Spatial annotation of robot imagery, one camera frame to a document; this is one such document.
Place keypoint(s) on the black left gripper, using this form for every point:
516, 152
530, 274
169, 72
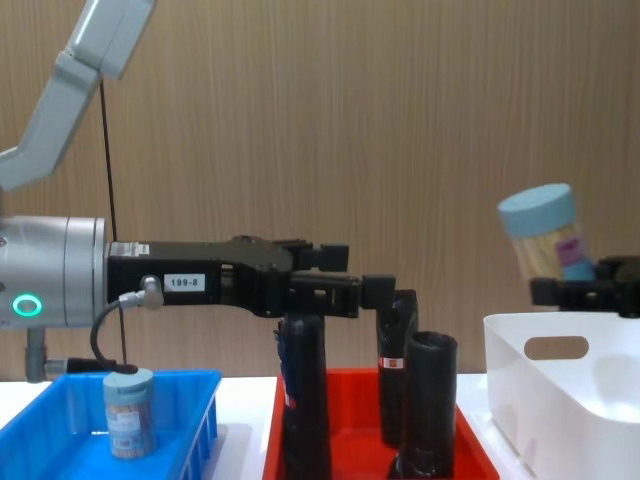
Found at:
200, 265

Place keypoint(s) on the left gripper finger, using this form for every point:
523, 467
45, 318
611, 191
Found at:
377, 290

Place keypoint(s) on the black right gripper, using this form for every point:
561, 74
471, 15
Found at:
625, 287

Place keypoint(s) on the toothpick jar with blue lid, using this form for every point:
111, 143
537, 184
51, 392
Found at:
129, 415
542, 220

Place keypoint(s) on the black bag roll red label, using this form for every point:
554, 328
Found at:
392, 395

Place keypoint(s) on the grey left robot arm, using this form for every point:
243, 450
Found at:
45, 270

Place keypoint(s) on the red plastic bin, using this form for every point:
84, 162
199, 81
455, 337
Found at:
360, 430

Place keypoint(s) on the blue plastic bin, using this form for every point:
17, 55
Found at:
60, 430

